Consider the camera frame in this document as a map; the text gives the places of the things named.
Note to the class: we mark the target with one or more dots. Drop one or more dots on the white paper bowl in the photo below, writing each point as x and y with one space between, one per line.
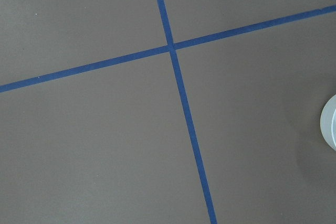
327 122

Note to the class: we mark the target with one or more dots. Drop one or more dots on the blue tape line crosswise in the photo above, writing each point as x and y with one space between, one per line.
163 49

